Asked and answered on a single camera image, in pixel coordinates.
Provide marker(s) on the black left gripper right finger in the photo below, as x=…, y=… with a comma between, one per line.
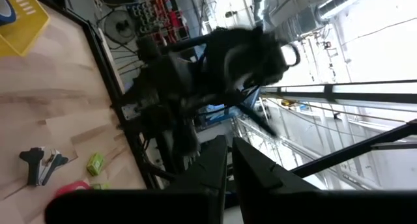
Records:
x=293, y=207

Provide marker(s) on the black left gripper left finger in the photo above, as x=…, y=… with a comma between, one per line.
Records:
x=163, y=207

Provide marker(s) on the pink tape roll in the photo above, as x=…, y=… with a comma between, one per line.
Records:
x=73, y=186

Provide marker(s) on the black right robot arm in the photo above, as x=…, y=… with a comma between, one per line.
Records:
x=169, y=84

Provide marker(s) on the round floor fan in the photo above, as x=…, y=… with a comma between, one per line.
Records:
x=119, y=26

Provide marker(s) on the red parts bin rack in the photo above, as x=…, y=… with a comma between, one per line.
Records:
x=169, y=19

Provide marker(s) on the yellow plastic basket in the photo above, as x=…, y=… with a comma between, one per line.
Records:
x=29, y=25

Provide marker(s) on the black diagonal frame strut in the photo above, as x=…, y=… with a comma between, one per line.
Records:
x=358, y=149

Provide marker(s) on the black frame post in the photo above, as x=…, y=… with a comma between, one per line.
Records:
x=358, y=97

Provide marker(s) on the black aluminium table frame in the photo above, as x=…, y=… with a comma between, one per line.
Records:
x=97, y=46

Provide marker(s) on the silver ceiling air duct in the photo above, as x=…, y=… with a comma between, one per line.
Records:
x=339, y=2

